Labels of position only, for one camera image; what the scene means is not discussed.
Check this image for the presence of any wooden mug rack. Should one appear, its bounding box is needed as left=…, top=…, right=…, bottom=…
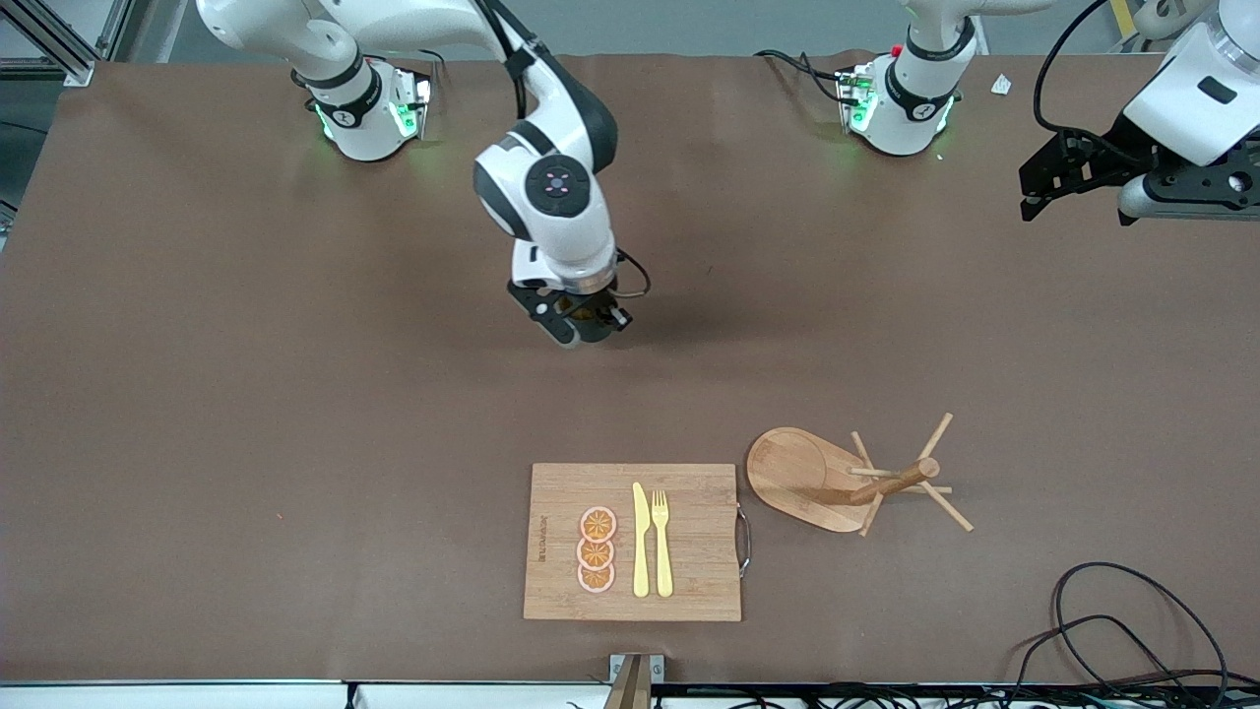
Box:
left=745, top=412, right=976, bottom=539

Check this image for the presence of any white plastic part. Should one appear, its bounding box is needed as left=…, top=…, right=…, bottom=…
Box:
left=1132, top=0, right=1187, bottom=40

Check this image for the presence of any yellow plastic knife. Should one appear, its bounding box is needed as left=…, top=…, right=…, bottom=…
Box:
left=632, top=482, right=652, bottom=599

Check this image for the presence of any wooden cutting board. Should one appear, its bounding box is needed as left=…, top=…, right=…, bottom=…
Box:
left=523, top=463, right=752, bottom=623

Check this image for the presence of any yellow plastic fork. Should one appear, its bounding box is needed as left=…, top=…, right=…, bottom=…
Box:
left=651, top=489, right=674, bottom=599

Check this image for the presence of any brown table cover sheet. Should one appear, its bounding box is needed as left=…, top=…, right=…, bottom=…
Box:
left=0, top=51, right=1260, bottom=685

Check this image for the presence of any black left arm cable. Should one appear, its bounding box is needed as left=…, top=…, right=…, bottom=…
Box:
left=1032, top=0, right=1133, bottom=149

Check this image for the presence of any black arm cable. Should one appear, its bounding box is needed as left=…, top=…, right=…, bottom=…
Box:
left=471, top=0, right=653, bottom=298
left=1032, top=0, right=1133, bottom=149

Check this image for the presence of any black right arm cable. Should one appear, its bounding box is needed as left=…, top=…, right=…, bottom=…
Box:
left=471, top=0, right=653, bottom=298

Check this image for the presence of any black right base cable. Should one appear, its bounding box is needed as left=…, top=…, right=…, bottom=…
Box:
left=364, top=47, right=442, bottom=95

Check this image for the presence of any black base cable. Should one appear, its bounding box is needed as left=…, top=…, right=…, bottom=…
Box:
left=754, top=47, right=850, bottom=104
left=364, top=47, right=442, bottom=95

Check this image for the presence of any black left base cable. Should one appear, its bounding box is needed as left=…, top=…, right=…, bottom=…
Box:
left=754, top=47, right=850, bottom=104

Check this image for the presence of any metal bracket with post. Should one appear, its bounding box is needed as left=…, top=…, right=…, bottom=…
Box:
left=608, top=652, right=666, bottom=709

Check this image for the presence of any black looped cable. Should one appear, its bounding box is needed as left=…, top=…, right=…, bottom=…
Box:
left=1051, top=561, right=1231, bottom=695
left=1009, top=614, right=1197, bottom=690

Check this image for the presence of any white table edge rail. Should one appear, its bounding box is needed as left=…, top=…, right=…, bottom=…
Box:
left=0, top=679, right=613, bottom=709

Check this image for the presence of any aluminium frame profile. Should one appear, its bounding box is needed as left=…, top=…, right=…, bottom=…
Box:
left=0, top=0, right=134, bottom=88

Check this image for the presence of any black cable bundle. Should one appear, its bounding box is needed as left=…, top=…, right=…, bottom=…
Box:
left=566, top=679, right=1260, bottom=709

